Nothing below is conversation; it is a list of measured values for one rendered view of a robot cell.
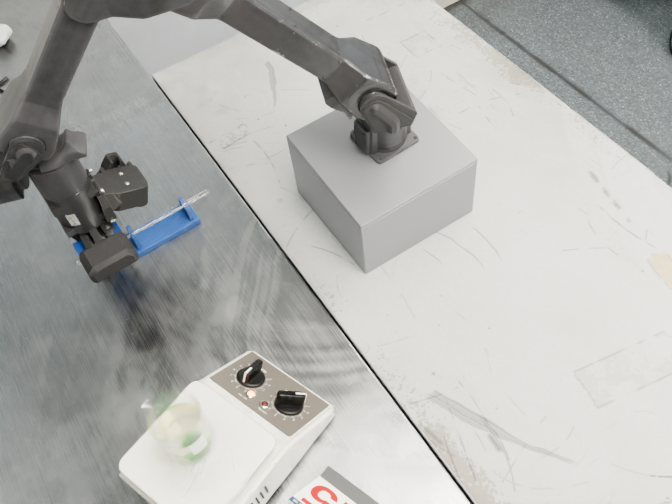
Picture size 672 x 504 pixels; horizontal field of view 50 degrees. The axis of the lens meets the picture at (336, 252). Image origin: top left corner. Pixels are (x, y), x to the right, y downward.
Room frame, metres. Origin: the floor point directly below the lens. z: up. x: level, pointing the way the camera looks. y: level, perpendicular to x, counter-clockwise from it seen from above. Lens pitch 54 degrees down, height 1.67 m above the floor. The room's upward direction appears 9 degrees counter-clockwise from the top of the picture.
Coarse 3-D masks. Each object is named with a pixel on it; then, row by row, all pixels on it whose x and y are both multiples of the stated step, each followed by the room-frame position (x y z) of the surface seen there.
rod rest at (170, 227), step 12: (168, 216) 0.66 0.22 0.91; (180, 216) 0.65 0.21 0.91; (192, 216) 0.64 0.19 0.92; (156, 228) 0.64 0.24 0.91; (168, 228) 0.63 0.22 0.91; (180, 228) 0.63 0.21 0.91; (132, 240) 0.62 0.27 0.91; (144, 240) 0.62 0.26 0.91; (156, 240) 0.62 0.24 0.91; (168, 240) 0.62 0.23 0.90; (144, 252) 0.60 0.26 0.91
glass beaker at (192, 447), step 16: (160, 400) 0.31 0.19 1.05; (176, 400) 0.31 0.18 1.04; (192, 400) 0.31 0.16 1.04; (144, 416) 0.29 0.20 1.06; (160, 416) 0.30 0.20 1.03; (192, 432) 0.27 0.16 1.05; (208, 432) 0.28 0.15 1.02; (176, 448) 0.26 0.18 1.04; (192, 448) 0.27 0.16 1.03; (208, 448) 0.27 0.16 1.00; (192, 464) 0.26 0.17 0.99
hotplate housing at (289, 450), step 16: (208, 384) 0.36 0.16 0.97; (256, 416) 0.31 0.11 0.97; (320, 416) 0.31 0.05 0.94; (272, 432) 0.29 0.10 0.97; (304, 432) 0.29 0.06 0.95; (320, 432) 0.30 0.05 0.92; (288, 448) 0.27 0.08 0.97; (304, 448) 0.29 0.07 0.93; (272, 464) 0.26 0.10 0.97; (288, 464) 0.27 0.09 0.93; (128, 480) 0.27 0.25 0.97; (256, 480) 0.25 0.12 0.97; (272, 480) 0.25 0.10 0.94; (144, 496) 0.25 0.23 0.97; (240, 496) 0.23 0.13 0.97; (256, 496) 0.24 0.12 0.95
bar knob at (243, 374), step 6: (258, 360) 0.38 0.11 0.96; (252, 366) 0.37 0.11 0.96; (258, 366) 0.37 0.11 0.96; (240, 372) 0.37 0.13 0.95; (246, 372) 0.36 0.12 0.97; (252, 372) 0.37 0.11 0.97; (258, 372) 0.37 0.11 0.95; (240, 378) 0.37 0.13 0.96; (246, 378) 0.36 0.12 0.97; (252, 378) 0.36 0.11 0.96; (258, 378) 0.37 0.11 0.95; (264, 378) 0.37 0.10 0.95; (246, 384) 0.36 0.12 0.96; (252, 384) 0.36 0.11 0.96; (258, 384) 0.36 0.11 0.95
